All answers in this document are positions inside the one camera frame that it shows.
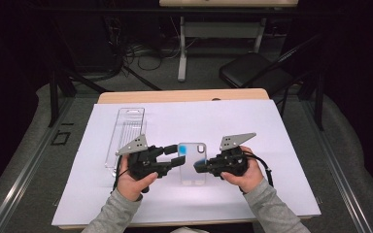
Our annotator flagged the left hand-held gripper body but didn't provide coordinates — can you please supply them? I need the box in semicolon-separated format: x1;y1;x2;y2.
116;134;173;182

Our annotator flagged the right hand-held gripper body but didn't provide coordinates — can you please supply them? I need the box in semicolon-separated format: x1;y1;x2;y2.
207;132;257;178

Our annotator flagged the translucent phone case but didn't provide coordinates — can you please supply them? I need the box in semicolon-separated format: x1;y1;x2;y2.
177;142;208;186

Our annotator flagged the person's right hand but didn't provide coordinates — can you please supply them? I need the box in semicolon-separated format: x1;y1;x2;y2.
220;146;265;194

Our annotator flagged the person's left hand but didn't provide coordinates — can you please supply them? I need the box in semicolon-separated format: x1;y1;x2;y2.
116;154;159;202

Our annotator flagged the white table cover sheet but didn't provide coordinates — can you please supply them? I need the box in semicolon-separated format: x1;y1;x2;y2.
51;99;322;227

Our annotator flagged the clear plastic storage bin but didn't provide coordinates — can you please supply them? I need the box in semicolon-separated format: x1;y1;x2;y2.
104;107;148;178

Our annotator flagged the black folding chair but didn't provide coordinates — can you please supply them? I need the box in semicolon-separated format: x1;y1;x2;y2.
219;32;324;98

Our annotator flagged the desk with white legs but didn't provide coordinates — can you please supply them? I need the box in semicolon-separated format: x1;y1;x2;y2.
158;0;299;83

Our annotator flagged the black metal stand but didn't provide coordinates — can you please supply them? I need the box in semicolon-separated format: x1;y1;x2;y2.
314;69;325;132
47;18;163;128

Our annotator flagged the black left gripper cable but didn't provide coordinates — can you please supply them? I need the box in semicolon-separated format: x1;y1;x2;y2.
112;154;130;192

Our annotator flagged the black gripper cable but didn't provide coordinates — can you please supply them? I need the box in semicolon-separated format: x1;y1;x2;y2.
112;154;130;192
246;151;275;195

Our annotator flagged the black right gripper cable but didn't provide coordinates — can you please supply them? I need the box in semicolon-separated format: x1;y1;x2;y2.
246;151;275;195

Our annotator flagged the tangle of floor cables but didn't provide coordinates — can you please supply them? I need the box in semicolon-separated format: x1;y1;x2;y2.
110;17;202;74

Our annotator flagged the metal floor rail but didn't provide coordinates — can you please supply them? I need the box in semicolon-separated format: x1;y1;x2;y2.
0;96;76;233
300;100;373;233

